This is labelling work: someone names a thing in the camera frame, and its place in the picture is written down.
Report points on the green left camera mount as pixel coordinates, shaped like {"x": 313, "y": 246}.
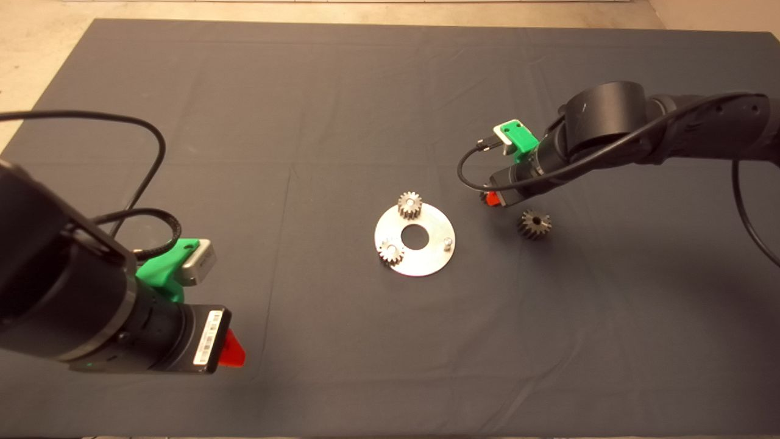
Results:
{"x": 158, "y": 271}

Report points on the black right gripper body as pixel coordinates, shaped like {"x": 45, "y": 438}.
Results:
{"x": 521, "y": 183}

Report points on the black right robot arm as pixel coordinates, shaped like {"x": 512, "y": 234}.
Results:
{"x": 609, "y": 116}

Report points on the grey left camera box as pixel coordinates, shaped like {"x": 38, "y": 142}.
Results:
{"x": 201, "y": 261}

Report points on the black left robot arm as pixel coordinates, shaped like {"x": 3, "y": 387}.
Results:
{"x": 61, "y": 292}

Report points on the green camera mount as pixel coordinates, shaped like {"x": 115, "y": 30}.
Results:
{"x": 525, "y": 143}
{"x": 158, "y": 271}

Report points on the dark grey table cloth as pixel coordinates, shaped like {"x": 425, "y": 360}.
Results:
{"x": 365, "y": 91}

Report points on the large steel gear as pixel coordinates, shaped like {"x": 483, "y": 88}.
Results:
{"x": 543, "y": 230}

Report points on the white right camera box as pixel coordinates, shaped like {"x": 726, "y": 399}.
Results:
{"x": 503, "y": 137}

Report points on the green right camera mount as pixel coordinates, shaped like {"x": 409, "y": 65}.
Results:
{"x": 525, "y": 143}

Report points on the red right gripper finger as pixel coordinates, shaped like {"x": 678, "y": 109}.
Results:
{"x": 493, "y": 199}

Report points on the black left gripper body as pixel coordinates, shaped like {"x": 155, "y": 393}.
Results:
{"x": 204, "y": 338}

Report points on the round metal plate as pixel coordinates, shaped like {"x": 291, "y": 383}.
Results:
{"x": 414, "y": 263}

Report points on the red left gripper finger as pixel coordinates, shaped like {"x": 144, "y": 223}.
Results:
{"x": 234, "y": 355}

